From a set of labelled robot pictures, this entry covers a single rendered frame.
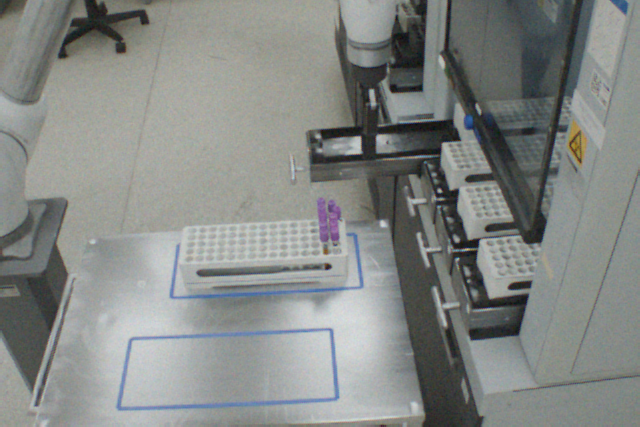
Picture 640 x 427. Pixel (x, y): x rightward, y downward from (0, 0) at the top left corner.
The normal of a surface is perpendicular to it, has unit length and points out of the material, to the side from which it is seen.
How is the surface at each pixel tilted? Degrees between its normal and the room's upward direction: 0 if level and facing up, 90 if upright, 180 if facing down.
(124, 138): 0
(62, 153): 0
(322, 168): 90
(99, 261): 0
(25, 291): 90
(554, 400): 90
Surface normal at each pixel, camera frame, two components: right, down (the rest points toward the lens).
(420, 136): -0.04, -0.78
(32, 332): 0.08, 0.62
